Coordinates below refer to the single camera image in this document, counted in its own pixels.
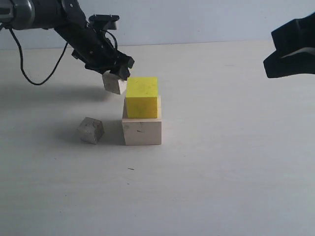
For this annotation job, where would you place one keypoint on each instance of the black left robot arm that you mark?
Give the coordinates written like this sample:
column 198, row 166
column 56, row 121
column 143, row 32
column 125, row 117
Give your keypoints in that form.
column 63, row 16

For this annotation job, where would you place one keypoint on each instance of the yellow cube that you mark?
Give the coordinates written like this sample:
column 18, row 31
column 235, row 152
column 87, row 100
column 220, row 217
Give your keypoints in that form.
column 142, row 97

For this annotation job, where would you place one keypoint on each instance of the small wooden cube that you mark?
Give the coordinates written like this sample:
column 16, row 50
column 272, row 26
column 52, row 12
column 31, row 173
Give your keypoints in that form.
column 113, row 83
column 90, row 130

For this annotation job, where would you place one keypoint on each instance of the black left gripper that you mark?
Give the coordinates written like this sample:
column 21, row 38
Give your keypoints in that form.
column 99, row 55

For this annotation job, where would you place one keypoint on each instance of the large wooden cube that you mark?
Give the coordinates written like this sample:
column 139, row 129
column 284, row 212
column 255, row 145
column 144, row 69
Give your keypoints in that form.
column 142, row 131

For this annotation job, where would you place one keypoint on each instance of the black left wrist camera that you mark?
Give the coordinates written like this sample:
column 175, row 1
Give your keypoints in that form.
column 104, row 22

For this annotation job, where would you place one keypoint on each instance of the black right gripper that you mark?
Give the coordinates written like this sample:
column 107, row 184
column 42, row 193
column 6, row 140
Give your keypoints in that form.
column 295, row 54

